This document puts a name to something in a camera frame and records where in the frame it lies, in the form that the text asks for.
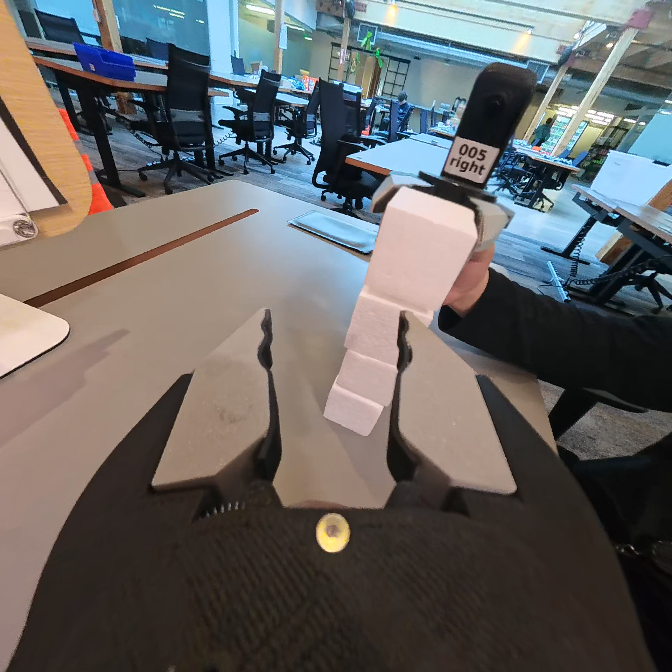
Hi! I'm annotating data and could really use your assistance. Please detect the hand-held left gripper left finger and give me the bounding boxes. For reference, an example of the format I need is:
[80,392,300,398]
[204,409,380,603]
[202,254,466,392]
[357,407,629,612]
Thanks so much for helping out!
[151,309,284,491]

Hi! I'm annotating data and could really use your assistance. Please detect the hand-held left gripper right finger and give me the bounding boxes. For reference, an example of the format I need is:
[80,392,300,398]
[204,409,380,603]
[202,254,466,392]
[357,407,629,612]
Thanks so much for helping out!
[387,310,518,495]

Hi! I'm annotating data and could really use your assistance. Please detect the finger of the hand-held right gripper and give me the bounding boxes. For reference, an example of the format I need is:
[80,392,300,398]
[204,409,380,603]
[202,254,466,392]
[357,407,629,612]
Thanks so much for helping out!
[469,201,517,252]
[371,175,427,214]

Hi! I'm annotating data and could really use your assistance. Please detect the white foam cube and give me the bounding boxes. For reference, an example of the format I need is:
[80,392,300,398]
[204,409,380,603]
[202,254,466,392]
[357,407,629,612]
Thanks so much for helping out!
[335,348,400,408]
[344,291,436,364]
[323,382,386,436]
[366,186,482,312]

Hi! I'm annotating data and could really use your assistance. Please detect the person's right forearm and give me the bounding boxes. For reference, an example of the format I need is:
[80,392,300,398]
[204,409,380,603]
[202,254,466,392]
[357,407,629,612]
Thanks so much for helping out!
[437,269,672,413]

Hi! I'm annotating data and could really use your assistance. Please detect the person's right hand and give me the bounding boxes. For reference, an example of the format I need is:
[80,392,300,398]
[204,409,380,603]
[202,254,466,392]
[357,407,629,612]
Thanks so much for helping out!
[442,244,496,317]

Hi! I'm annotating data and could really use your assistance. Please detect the white top desk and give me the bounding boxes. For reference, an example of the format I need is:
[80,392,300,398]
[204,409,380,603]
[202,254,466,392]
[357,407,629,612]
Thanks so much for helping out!
[346,134,457,182]

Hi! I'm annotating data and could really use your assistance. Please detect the black flat plate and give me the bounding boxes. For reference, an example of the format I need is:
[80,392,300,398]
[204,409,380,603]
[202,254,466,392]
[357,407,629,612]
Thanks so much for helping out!
[287,210,380,256]

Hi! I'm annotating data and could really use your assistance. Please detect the black office chair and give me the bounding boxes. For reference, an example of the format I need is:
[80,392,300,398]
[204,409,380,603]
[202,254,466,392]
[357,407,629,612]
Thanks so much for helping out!
[312,79,380,217]
[138,44,224,196]
[273,81,322,166]
[217,71,282,175]

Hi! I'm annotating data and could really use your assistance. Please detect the white box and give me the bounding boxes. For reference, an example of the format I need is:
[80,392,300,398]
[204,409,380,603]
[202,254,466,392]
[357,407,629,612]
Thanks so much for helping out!
[590,149,672,210]

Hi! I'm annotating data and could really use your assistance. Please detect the light wood desk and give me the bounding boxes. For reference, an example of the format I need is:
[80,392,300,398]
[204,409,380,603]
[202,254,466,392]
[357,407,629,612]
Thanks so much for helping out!
[541,184,672,316]

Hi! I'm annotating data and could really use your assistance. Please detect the orange traffic cone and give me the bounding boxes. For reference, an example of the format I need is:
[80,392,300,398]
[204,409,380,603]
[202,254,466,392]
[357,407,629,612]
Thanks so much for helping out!
[57,107,114,216]

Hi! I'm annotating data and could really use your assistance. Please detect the blue plastic bin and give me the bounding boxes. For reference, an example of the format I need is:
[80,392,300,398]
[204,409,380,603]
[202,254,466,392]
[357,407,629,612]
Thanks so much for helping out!
[72,42,137,83]

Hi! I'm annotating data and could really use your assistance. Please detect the white-based document stand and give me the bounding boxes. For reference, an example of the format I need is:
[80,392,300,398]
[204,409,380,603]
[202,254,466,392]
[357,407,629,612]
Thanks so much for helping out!
[0,0,90,379]

